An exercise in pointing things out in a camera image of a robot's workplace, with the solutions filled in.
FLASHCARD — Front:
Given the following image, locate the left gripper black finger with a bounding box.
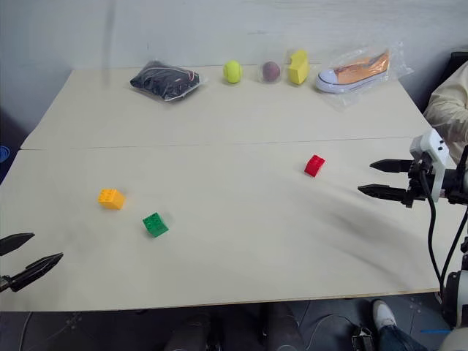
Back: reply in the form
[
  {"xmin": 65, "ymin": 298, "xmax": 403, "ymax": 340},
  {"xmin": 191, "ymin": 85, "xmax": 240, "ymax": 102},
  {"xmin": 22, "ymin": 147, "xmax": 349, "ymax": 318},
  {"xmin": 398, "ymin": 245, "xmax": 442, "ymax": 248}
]
[
  {"xmin": 4, "ymin": 252, "xmax": 64, "ymax": 293},
  {"xmin": 0, "ymin": 232, "xmax": 36, "ymax": 257}
]

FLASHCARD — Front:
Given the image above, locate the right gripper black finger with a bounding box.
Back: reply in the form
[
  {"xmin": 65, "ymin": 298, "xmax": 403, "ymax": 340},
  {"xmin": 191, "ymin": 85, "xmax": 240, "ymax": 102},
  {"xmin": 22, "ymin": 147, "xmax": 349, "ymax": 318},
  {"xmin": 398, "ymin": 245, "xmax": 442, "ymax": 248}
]
[
  {"xmin": 369, "ymin": 159, "xmax": 414, "ymax": 175},
  {"xmin": 357, "ymin": 184, "xmax": 410, "ymax": 207}
]

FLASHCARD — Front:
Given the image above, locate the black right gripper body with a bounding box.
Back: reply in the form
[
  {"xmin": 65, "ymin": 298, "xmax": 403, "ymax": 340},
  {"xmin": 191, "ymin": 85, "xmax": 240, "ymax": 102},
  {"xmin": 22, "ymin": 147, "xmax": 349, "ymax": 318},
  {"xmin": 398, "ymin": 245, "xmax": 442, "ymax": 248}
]
[{"xmin": 403, "ymin": 152, "xmax": 438, "ymax": 210}]

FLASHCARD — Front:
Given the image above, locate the red toy brick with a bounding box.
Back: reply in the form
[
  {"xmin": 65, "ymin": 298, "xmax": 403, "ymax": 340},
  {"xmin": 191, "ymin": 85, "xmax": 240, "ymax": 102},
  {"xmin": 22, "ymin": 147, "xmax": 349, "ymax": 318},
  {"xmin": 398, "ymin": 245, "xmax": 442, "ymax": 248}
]
[{"xmin": 303, "ymin": 154, "xmax": 328, "ymax": 179}]

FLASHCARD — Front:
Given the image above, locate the person in cream sweater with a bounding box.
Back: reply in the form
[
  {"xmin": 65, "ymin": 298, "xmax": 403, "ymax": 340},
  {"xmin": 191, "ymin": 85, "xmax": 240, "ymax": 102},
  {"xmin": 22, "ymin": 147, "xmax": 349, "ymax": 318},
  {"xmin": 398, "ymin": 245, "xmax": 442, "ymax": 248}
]
[{"xmin": 423, "ymin": 61, "xmax": 468, "ymax": 166}]

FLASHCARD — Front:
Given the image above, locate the orange sneaker in plastic bag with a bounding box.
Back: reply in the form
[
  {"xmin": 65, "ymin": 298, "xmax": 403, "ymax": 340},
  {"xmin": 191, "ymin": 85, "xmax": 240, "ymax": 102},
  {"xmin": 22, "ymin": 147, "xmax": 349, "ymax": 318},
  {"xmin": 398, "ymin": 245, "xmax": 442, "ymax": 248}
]
[{"xmin": 314, "ymin": 41, "xmax": 415, "ymax": 110}]

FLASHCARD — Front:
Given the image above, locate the yellow toy brick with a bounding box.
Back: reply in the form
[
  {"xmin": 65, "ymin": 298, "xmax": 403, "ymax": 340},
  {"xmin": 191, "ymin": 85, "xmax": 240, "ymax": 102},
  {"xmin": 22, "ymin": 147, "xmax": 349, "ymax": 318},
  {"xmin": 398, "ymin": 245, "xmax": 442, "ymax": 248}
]
[{"xmin": 97, "ymin": 187, "xmax": 127, "ymax": 211}]

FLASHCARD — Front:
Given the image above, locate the white shoe of bystander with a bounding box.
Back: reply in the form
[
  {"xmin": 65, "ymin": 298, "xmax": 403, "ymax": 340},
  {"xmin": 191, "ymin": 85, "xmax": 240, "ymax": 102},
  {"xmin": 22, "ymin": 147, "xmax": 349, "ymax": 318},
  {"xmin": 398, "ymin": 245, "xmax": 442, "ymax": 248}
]
[{"xmin": 371, "ymin": 299, "xmax": 398, "ymax": 331}]

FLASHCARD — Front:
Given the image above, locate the black chair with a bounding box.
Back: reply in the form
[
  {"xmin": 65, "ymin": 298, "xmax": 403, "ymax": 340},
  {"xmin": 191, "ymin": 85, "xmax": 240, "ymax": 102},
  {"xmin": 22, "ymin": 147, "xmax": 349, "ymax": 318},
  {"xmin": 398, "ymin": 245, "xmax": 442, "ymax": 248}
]
[{"xmin": 448, "ymin": 50, "xmax": 468, "ymax": 78}]

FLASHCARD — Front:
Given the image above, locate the green toy brick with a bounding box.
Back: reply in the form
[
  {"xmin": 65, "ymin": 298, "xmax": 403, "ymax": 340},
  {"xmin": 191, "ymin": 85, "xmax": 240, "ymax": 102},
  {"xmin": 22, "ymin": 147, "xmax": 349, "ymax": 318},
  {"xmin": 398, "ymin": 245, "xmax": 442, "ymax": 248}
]
[{"xmin": 142, "ymin": 211, "xmax": 170, "ymax": 239}]

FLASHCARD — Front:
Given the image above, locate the yellow sponge in plastic bag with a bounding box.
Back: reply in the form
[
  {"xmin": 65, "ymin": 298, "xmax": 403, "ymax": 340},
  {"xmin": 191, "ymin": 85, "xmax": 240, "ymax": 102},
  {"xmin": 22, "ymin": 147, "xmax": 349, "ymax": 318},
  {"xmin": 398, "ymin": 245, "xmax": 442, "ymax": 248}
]
[{"xmin": 284, "ymin": 48, "xmax": 312, "ymax": 88}]

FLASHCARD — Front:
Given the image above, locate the blue jeans leg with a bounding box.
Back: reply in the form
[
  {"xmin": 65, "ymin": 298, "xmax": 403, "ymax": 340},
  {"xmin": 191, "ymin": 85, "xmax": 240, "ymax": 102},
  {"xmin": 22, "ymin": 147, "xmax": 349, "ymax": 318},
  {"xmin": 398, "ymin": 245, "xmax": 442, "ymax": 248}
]
[{"xmin": 376, "ymin": 321, "xmax": 431, "ymax": 351}]

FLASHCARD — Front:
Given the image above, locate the small black floor device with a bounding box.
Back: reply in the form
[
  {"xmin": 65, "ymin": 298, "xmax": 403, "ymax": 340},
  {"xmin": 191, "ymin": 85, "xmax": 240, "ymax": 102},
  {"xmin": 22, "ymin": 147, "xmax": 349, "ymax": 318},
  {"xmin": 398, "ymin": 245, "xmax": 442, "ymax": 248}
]
[{"xmin": 351, "ymin": 325, "xmax": 379, "ymax": 351}]

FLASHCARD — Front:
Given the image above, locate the dark red ball in bag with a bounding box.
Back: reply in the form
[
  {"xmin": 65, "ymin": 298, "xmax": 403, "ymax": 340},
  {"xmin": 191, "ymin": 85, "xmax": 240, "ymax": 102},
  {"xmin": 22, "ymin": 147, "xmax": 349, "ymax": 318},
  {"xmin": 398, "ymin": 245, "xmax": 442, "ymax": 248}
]
[{"xmin": 257, "ymin": 59, "xmax": 286, "ymax": 86}]

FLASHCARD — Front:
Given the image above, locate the yellow-green tennis ball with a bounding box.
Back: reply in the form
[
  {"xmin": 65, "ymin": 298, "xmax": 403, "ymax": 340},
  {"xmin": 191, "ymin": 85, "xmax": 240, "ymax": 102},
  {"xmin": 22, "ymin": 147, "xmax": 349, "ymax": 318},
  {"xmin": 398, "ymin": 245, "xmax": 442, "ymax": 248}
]
[{"xmin": 222, "ymin": 60, "xmax": 244, "ymax": 86}]

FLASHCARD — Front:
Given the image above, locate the black clothing in plastic bag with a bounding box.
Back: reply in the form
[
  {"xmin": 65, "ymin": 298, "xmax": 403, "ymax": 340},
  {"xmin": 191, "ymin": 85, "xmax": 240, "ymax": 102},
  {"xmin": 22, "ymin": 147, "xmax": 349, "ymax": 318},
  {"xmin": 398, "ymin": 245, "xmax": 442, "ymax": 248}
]
[{"xmin": 128, "ymin": 59, "xmax": 208, "ymax": 104}]

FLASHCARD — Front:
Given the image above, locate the thick black wrist cable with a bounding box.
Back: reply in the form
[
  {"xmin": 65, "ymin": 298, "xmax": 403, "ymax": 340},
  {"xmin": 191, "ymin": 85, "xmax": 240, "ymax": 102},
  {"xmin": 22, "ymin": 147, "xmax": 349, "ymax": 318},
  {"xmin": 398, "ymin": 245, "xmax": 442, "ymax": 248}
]
[{"xmin": 418, "ymin": 168, "xmax": 444, "ymax": 298}]

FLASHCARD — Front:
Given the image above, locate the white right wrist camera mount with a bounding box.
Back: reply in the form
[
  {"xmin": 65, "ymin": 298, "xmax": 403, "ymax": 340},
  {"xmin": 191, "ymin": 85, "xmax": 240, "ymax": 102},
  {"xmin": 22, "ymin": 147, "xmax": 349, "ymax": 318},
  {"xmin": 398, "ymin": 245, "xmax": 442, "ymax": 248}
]
[{"xmin": 409, "ymin": 128, "xmax": 450, "ymax": 201}]

